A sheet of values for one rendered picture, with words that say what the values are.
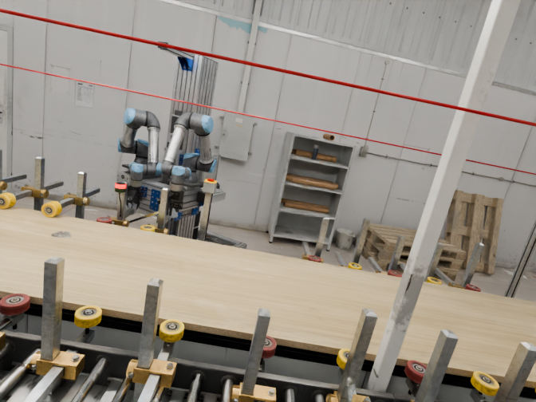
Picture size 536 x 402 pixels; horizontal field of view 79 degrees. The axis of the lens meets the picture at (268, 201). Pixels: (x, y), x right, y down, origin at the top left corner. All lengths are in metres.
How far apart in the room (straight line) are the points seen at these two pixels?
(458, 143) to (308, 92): 3.85
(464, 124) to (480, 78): 0.12
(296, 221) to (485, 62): 4.18
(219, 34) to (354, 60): 1.86
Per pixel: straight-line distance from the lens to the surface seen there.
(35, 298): 1.40
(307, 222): 5.06
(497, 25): 1.13
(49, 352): 1.22
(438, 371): 1.20
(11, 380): 1.23
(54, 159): 5.27
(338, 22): 5.04
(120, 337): 1.39
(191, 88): 2.88
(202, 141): 2.42
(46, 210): 2.11
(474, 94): 1.09
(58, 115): 5.17
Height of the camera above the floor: 1.63
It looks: 14 degrees down
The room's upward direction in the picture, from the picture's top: 12 degrees clockwise
